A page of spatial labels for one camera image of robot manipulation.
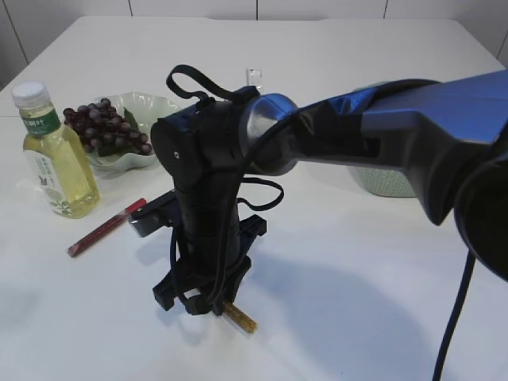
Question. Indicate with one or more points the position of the clear plastic ruler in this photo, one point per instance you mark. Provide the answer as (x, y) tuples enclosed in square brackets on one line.
[(254, 78)]

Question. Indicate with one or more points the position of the green plastic basket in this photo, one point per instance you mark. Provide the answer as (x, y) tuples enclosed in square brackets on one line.
[(382, 183)]

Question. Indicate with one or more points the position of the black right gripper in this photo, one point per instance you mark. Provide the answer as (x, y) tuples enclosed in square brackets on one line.
[(184, 275)]

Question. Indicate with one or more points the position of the red glitter pen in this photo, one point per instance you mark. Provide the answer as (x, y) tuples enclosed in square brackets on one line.
[(104, 229)]

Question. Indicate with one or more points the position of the artificial purple grape bunch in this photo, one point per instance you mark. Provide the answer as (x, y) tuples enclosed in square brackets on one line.
[(102, 130)]

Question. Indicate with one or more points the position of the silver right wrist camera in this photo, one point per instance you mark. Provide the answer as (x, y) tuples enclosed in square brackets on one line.
[(160, 212)]

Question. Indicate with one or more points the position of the green wavy glass plate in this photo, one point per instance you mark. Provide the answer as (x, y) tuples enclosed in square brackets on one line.
[(146, 109)]

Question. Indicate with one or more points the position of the yellow tea bottle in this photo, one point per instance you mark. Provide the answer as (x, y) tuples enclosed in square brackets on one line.
[(55, 154)]

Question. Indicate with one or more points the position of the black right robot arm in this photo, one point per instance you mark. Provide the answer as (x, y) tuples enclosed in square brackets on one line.
[(448, 139)]

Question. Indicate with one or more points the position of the gold glitter pen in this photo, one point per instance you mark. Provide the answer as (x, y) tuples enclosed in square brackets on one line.
[(239, 318)]

